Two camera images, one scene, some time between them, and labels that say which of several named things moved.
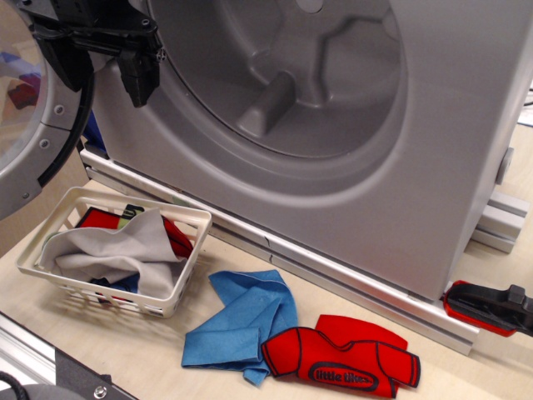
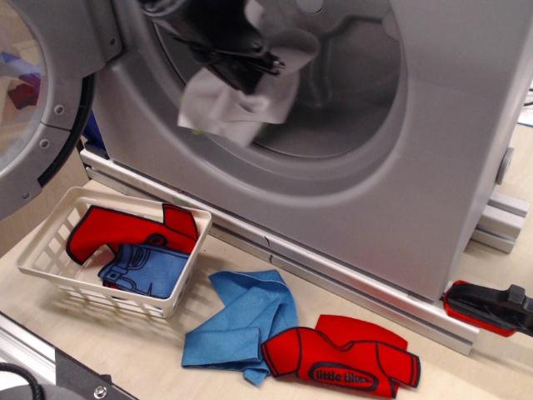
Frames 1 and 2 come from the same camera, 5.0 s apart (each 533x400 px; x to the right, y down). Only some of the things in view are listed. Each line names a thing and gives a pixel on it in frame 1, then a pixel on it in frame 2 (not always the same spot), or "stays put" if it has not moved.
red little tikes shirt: [344, 353] stays put
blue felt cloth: [259, 307] stays put
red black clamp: [501, 312] stays put
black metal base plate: [89, 384] stays put
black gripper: [105, 27] → [223, 28]
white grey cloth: [138, 249] → [213, 105]
